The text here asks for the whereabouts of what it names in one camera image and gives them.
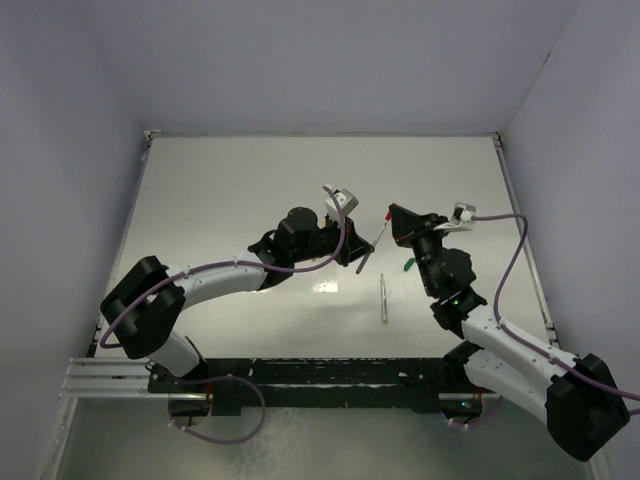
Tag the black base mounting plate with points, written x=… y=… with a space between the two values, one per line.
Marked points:
x=224 y=387

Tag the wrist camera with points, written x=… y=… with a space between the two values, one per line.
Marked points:
x=462 y=218
x=340 y=203

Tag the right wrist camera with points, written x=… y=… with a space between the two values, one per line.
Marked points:
x=462 y=218

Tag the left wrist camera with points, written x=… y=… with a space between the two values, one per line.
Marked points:
x=340 y=203

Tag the aluminium extrusion rail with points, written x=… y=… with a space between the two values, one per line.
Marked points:
x=105 y=378

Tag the green-end marker pen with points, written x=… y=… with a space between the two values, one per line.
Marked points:
x=383 y=299

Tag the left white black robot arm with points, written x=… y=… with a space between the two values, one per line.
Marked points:
x=143 y=308

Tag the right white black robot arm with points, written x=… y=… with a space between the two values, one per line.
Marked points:
x=576 y=398

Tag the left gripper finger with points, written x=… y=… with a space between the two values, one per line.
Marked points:
x=360 y=235
x=348 y=255

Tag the red-end marker pen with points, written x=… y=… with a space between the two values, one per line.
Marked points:
x=366 y=257

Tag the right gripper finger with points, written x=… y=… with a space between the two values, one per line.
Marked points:
x=415 y=212
x=406 y=230

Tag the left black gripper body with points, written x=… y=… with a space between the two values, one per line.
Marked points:
x=326 y=241

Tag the green pen cap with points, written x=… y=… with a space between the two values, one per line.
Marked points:
x=408 y=264

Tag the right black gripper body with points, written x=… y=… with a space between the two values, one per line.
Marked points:
x=427 y=248

